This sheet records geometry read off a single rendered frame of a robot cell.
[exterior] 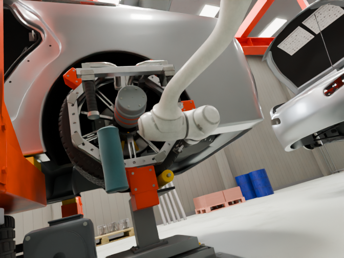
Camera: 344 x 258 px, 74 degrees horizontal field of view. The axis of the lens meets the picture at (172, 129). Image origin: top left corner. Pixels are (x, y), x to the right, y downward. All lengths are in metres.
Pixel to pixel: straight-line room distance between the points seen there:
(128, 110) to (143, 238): 0.60
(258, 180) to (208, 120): 6.96
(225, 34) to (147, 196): 0.70
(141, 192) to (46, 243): 0.43
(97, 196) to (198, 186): 3.19
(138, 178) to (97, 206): 5.77
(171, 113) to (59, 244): 0.49
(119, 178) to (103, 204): 5.90
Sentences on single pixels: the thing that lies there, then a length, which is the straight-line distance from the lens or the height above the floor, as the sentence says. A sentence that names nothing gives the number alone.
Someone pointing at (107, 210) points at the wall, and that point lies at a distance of 6.80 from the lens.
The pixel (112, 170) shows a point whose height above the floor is 0.55.
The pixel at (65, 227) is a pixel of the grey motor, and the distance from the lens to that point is 0.76.
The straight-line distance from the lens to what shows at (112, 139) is 0.94.
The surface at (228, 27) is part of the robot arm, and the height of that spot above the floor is 0.79.
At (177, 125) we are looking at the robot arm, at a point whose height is 0.62.
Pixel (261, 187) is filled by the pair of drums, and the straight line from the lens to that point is 7.69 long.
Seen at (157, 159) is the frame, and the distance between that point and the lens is 1.07.
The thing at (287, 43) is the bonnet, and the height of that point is 2.32.
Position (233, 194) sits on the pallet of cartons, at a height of 0.29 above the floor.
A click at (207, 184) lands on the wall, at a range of 7.99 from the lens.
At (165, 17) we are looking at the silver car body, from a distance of 1.75.
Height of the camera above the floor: 0.37
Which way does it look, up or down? 18 degrees up
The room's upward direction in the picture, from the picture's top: 15 degrees counter-clockwise
